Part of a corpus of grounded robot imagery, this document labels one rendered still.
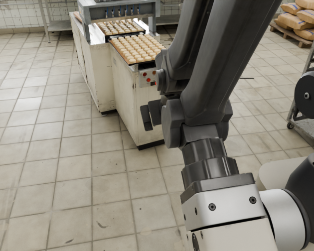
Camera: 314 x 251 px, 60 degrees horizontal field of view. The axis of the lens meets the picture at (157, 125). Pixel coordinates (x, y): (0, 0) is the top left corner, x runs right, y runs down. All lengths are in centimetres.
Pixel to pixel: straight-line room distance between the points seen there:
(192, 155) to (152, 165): 206
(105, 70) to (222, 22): 258
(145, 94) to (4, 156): 147
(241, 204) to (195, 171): 8
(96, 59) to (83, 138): 80
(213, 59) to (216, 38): 3
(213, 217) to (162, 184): 197
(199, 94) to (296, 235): 23
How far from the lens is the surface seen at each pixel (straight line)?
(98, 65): 281
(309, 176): 45
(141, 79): 215
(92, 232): 211
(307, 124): 309
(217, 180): 38
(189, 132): 43
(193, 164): 41
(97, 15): 275
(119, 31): 278
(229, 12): 29
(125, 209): 218
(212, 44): 32
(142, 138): 251
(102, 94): 295
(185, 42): 43
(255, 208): 39
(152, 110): 68
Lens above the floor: 174
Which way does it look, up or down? 36 degrees down
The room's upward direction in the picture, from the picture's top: straight up
